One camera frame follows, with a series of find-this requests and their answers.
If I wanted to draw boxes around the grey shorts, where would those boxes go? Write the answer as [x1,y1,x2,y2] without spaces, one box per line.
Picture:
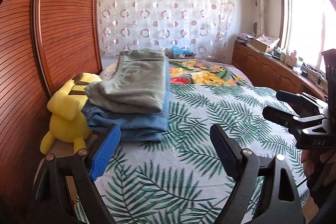
[85,50,169,114]

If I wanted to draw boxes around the wooden louvered wardrobe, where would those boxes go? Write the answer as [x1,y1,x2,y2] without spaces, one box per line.
[1,0,101,207]

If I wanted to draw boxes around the window with wooden frame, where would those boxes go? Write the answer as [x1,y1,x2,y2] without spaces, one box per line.
[281,0,335,74]

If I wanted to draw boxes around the circle pattern sheer curtain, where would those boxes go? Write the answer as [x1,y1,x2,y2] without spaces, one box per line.
[97,0,235,60]

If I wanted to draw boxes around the yellow plush toy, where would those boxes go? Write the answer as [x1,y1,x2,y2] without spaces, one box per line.
[40,73,101,155]

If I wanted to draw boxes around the folded blue jeans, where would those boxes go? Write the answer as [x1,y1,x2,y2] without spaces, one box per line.
[81,58,170,141]

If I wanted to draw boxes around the wooden sideboard cabinet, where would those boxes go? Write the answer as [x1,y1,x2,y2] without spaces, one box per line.
[232,43,325,100]

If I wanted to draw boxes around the box with blue item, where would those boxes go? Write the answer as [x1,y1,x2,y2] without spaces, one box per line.
[171,46,194,59]

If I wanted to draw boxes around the cardboard box on cabinet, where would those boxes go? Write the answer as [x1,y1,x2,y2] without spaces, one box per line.
[250,34,280,53]

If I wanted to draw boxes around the palm leaf bed sheet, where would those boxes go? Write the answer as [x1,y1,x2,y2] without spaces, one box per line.
[95,84,309,223]

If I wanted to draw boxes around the floral blanket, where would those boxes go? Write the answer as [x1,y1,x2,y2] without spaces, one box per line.
[101,58,254,87]

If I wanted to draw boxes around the person's right hand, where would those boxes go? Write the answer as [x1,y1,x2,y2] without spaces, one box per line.
[301,149,335,185]

